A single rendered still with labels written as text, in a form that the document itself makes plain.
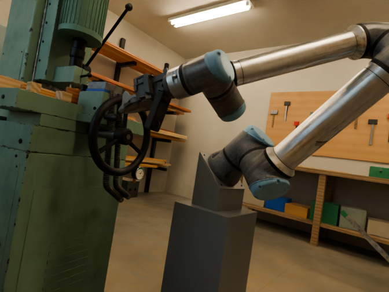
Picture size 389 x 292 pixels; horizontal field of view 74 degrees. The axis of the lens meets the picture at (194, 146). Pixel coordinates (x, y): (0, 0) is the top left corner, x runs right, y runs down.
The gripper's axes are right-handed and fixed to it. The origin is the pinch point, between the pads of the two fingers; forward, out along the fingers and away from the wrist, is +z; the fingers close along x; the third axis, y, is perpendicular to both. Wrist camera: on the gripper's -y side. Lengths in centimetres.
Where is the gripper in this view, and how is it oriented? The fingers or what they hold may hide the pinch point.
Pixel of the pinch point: (122, 112)
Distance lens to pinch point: 86.1
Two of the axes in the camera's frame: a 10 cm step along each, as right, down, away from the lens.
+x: -4.7, -1.1, -8.7
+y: -1.5, -9.7, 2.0
